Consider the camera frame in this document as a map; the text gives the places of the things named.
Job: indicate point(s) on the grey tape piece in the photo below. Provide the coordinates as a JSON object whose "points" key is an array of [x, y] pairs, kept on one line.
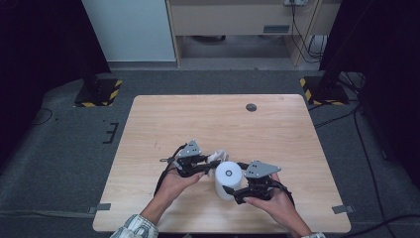
{"points": [[343, 209], [100, 207]]}

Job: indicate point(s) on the person's left hand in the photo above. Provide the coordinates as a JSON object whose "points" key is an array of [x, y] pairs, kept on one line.
{"points": [[175, 186]]}

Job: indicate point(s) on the striped-edge black stand base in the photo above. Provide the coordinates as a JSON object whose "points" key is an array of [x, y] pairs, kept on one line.
{"points": [[325, 92], [99, 94]]}

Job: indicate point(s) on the light wooden desk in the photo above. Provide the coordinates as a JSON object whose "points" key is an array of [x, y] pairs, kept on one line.
{"points": [[228, 20]]}

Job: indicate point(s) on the white tissue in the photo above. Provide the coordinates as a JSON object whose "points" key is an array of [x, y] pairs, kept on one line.
{"points": [[218, 155]]}

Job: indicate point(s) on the grey rectangular desk label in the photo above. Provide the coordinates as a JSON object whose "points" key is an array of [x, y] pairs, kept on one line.
{"points": [[276, 28]]}

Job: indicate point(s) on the white power strip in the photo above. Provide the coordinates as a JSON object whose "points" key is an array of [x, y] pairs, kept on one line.
{"points": [[295, 2]]}

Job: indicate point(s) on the person's right hand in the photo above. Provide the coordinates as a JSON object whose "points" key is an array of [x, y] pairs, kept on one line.
{"points": [[280, 206]]}

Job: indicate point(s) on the person's left striped sleeve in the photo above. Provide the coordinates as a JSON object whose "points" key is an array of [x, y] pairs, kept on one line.
{"points": [[135, 228]]}

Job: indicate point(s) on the grey round table grommet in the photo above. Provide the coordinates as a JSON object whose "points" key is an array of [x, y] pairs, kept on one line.
{"points": [[251, 107]]}

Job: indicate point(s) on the black curtain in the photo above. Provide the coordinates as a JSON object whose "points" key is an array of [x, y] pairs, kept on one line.
{"points": [[36, 49], [386, 49]]}

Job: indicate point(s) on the person's right striped sleeve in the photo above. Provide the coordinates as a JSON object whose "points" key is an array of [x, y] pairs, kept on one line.
{"points": [[315, 235]]}

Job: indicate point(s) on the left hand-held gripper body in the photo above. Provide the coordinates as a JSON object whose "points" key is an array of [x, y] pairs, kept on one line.
{"points": [[189, 151]]}

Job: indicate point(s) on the person's striped sleeve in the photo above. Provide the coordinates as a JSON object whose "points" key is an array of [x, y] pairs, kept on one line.
{"points": [[315, 235], [135, 228]]}

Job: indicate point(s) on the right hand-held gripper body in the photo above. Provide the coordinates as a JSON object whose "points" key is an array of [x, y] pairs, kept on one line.
{"points": [[262, 169]]}

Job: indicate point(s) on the white cylindrical container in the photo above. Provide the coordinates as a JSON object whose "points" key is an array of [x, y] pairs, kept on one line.
{"points": [[228, 185]]}

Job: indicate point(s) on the white board panel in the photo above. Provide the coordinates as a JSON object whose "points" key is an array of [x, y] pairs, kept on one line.
{"points": [[132, 29]]}

